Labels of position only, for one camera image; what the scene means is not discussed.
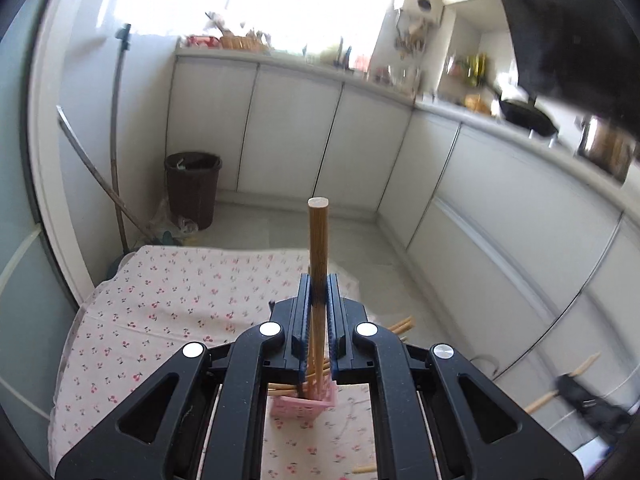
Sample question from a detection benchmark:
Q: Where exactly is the bamboo chopstick on table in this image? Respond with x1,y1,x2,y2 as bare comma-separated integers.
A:
352,464,378,474
525,352,600,414

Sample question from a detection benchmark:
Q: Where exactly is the wicker basket on counter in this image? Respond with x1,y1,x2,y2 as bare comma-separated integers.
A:
219,35,270,53

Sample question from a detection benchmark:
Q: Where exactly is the black range hood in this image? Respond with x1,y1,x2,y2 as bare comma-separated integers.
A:
501,0,639,136

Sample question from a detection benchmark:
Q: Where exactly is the pink perforated utensil basket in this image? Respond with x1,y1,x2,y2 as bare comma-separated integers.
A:
269,380,337,420

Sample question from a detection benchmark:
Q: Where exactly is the dark brown trash bin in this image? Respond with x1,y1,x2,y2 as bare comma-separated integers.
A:
164,152,222,231

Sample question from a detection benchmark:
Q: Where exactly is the bamboo chopstick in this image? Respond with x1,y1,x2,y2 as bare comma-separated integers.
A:
352,464,378,474
268,382,306,396
388,316,414,336
525,352,600,414
307,197,329,400

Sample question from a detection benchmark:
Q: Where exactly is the mop handle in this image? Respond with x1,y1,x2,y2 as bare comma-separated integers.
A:
56,23,160,254

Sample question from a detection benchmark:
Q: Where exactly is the cherry print tablecloth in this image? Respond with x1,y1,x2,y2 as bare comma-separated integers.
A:
49,246,375,479

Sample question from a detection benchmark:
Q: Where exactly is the black wok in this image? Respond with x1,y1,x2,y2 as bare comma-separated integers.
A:
483,80,559,138

